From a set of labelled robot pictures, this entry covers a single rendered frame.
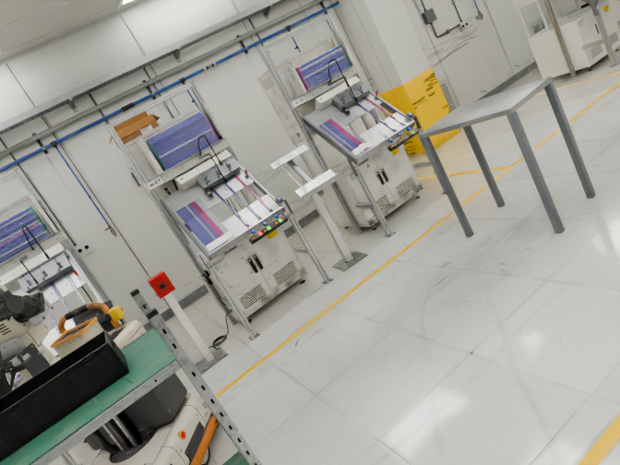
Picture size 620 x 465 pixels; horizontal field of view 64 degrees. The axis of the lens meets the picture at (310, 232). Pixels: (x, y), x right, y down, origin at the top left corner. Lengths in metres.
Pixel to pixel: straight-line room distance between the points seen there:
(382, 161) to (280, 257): 1.32
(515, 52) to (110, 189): 6.14
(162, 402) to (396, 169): 3.01
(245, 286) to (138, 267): 1.77
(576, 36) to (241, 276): 4.81
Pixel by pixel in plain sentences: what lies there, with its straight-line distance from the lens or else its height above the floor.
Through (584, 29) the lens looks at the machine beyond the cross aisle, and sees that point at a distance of 6.97.
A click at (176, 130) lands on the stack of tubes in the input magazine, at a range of 4.13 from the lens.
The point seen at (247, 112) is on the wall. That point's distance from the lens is 5.94.
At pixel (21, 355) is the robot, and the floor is 1.03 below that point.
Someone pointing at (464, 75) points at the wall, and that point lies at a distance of 7.76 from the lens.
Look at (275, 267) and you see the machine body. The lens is 4.17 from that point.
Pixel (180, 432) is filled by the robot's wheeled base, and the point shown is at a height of 0.26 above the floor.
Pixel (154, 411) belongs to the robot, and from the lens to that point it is 2.78.
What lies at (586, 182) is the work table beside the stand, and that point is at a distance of 3.50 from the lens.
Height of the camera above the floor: 1.41
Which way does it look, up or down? 14 degrees down
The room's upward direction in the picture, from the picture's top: 29 degrees counter-clockwise
